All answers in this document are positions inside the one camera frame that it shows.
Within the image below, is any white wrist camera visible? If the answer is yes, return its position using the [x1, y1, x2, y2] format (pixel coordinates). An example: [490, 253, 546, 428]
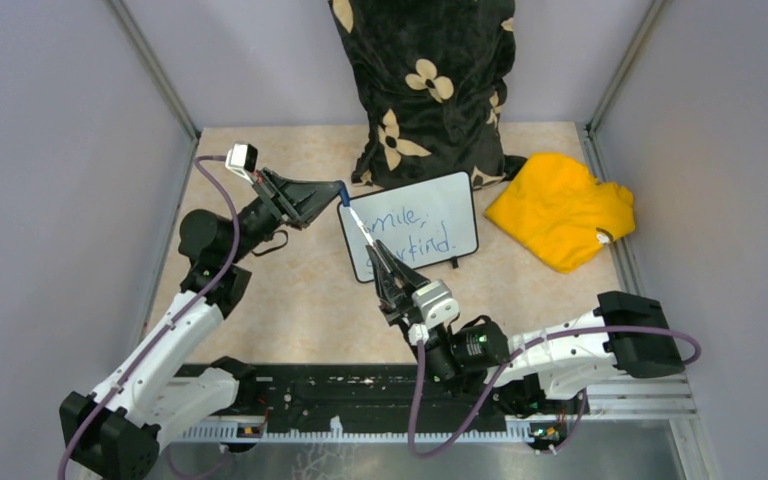
[408, 280, 460, 346]
[225, 143, 258, 184]

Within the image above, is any yellow folded garment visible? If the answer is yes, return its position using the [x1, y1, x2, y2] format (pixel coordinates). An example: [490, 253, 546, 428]
[485, 152, 636, 274]

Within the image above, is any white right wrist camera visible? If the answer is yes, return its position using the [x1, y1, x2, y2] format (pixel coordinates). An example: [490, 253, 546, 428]
[408, 280, 460, 346]

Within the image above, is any aluminium frame post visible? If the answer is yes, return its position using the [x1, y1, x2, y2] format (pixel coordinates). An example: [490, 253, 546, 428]
[586, 0, 671, 137]
[106, 0, 201, 142]

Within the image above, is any blue capped whiteboard marker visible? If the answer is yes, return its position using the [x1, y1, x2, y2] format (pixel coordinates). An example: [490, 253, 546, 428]
[348, 207, 375, 248]

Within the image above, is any small whiteboard black frame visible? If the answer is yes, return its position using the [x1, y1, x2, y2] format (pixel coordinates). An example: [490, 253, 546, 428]
[336, 172, 479, 283]

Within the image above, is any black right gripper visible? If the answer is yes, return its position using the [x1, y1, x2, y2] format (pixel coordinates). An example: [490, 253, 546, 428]
[370, 240, 461, 383]

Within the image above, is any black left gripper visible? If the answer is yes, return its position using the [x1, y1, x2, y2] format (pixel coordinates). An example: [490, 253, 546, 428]
[226, 166, 345, 264]

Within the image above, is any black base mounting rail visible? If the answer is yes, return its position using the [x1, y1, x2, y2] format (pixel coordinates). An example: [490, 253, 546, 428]
[171, 362, 584, 452]

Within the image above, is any black floral plush blanket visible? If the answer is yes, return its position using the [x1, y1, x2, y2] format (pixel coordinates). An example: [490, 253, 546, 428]
[328, 1, 526, 190]

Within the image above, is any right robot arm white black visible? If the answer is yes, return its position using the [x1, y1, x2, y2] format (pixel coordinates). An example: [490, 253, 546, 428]
[365, 240, 692, 412]

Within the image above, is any blue marker cap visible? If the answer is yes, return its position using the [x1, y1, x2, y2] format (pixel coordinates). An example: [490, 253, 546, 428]
[337, 180, 351, 208]

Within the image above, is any left aluminium frame post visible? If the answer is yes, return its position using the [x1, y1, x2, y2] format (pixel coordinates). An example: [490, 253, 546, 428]
[106, 0, 201, 142]

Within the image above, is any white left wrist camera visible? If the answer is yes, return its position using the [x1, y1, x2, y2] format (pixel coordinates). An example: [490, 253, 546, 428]
[225, 143, 258, 184]

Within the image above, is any right aluminium frame post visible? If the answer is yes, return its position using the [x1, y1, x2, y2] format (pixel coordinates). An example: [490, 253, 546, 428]
[586, 0, 671, 137]

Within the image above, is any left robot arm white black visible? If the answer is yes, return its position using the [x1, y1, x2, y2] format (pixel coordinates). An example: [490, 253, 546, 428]
[57, 168, 348, 479]

